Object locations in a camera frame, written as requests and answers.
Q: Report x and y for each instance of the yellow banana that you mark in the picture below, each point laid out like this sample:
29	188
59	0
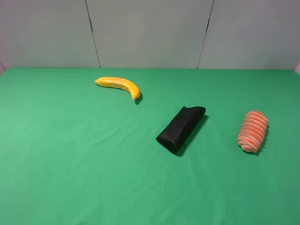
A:
119	83

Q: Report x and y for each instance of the orange striped spiral bread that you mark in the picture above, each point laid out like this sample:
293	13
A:
252	131

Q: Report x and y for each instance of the green table cloth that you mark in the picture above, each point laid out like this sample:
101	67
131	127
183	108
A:
75	153

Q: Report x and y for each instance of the black glasses case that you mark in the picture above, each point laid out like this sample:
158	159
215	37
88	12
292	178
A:
179	129

